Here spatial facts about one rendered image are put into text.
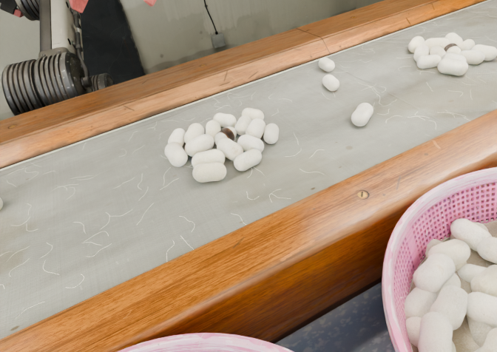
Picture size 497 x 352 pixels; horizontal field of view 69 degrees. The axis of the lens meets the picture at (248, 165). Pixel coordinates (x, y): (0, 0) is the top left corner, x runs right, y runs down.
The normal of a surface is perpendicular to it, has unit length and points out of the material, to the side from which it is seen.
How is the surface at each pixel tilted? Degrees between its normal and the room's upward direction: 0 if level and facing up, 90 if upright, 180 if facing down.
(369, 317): 0
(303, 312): 90
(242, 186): 0
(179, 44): 90
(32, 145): 45
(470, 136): 0
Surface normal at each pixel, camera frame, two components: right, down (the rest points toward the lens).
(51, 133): 0.20, -0.22
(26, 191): -0.15, -0.79
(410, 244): 0.68, 0.03
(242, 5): 0.37, 0.51
